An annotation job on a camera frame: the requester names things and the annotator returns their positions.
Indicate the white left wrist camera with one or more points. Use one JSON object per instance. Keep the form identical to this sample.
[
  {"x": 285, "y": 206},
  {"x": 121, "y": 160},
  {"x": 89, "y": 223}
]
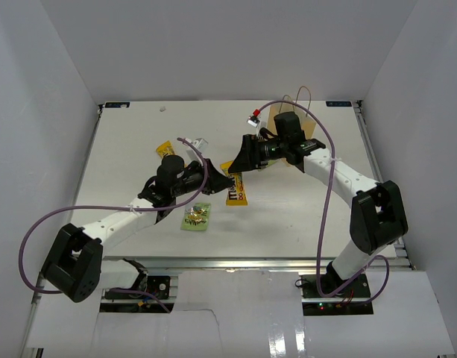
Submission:
[{"x": 200, "y": 144}]

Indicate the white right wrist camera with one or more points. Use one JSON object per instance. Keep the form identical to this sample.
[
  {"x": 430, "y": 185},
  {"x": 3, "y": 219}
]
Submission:
[{"x": 255, "y": 119}]

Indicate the yellow m&m packet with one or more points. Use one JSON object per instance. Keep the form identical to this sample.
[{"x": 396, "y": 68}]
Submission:
[
  {"x": 236, "y": 195},
  {"x": 165, "y": 149}
]

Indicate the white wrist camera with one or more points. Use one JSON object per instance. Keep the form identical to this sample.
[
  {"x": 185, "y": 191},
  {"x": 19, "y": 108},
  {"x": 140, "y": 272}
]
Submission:
[
  {"x": 255, "y": 119},
  {"x": 200, "y": 144}
]

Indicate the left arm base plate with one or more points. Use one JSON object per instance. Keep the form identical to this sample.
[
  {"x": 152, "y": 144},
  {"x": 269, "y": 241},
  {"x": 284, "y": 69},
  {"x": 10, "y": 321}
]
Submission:
[{"x": 156, "y": 299}]

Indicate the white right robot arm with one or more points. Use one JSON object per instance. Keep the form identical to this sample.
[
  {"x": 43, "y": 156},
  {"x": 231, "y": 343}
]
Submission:
[{"x": 377, "y": 215}]

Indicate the aluminium table front rail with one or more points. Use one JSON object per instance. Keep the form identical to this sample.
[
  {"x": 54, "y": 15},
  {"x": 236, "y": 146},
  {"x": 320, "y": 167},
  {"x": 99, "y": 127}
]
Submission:
[{"x": 225, "y": 263}]

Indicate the brown paper bag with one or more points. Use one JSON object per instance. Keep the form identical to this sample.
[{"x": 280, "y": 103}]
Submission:
[{"x": 308, "y": 125}]

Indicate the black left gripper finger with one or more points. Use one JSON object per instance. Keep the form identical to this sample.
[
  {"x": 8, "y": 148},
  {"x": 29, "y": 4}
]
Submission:
[
  {"x": 214, "y": 173},
  {"x": 213, "y": 186}
]

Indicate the green candy packet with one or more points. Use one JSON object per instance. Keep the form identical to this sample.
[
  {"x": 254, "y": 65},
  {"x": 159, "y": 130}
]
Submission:
[{"x": 196, "y": 216}]

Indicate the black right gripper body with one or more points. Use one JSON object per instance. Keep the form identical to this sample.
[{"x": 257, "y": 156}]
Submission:
[{"x": 272, "y": 149}]

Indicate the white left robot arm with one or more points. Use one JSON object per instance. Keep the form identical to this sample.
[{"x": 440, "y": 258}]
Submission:
[{"x": 76, "y": 263}]

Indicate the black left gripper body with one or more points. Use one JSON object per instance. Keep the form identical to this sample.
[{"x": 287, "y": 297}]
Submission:
[{"x": 191, "y": 180}]

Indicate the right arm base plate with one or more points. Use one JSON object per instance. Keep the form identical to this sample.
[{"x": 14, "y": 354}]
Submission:
[{"x": 350, "y": 301}]

